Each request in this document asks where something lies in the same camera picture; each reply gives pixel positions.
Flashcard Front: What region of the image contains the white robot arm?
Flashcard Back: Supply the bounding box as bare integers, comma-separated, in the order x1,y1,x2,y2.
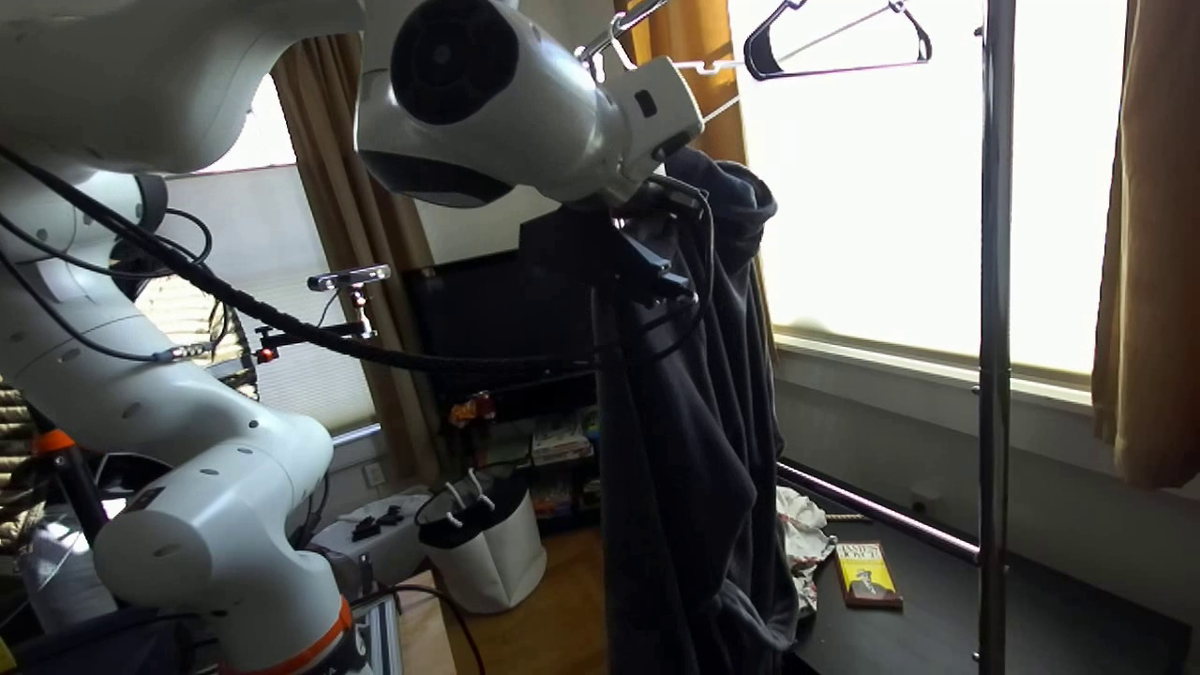
0,0,701,675

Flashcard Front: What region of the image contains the black rack base platform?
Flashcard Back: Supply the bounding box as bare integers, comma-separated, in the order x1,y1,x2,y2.
782,497,1194,675

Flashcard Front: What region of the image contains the brown curtain right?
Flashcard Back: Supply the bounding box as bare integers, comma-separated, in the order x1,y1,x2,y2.
1091,0,1200,488

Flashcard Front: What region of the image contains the lower silver rack rail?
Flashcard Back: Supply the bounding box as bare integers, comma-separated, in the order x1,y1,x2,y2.
775,460,982,560

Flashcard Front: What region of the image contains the brown curtain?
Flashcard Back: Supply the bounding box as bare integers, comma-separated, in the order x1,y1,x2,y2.
1091,0,1200,488
272,37,444,481

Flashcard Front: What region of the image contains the white crumpled cloth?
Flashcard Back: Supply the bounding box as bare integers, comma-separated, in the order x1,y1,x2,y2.
775,488,832,615

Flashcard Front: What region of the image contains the yellow book on base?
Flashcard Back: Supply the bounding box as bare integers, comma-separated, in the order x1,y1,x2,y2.
835,540,902,612

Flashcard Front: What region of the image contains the brown curtain left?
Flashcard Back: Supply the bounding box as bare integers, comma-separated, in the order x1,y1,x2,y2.
272,37,444,481

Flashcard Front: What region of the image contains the camera on boom arm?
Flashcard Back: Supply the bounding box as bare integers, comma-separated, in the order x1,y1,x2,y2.
252,262,389,365

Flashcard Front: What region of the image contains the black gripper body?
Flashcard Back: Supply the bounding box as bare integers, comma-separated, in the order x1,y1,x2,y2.
517,177,701,316

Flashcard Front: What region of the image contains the gray plush robe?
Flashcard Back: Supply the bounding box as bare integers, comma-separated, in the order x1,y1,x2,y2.
596,150,812,675

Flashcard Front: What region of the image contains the near silver rack pole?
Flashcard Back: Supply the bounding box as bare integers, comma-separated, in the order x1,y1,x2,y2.
980,0,1017,675

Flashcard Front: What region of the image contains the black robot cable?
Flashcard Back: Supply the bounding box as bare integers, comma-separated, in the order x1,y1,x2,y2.
0,145,629,373

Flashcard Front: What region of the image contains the black wire coat hanger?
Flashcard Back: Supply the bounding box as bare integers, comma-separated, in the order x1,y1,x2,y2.
741,0,935,82

